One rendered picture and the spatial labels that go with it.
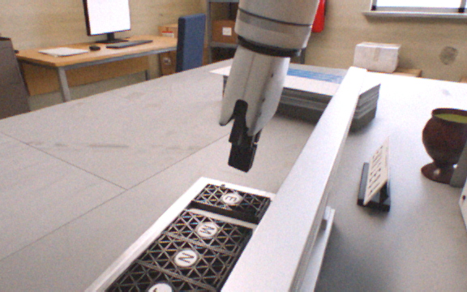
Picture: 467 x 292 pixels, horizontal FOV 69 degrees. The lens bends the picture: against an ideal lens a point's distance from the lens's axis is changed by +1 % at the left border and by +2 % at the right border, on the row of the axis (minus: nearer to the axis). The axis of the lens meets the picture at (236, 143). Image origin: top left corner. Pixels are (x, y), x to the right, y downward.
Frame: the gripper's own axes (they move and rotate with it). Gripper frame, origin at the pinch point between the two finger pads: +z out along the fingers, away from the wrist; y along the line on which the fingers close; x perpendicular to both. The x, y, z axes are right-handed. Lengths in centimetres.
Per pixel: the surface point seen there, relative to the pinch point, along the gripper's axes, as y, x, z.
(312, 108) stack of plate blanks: -39.7, 3.2, 4.7
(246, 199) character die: 2.2, 2.6, 5.1
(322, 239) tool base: 5.0, 13.5, 3.9
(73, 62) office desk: -133, -171, 62
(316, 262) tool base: 8.9, 13.6, 3.9
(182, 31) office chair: -155, -102, 25
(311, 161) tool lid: 22.8, 10.1, -15.1
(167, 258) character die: 15.7, -1.0, 6.0
